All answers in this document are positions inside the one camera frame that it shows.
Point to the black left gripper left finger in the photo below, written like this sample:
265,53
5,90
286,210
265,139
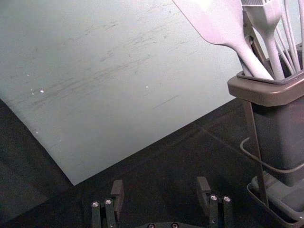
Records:
118,193

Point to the black rack with steel bars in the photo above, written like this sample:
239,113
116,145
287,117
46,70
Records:
256,147

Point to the pale plain wall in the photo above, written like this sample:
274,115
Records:
107,71

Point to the white silicone spatula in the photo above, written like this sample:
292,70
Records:
218,21

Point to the black table cloth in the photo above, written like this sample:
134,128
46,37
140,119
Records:
166,166

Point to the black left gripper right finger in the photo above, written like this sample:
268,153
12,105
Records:
203,190

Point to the grey rack drip tray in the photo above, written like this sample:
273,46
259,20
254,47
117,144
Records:
282,199

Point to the white silicone basting brush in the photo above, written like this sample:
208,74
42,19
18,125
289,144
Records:
267,21

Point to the grey plastic utensil holder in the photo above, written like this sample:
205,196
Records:
278,133

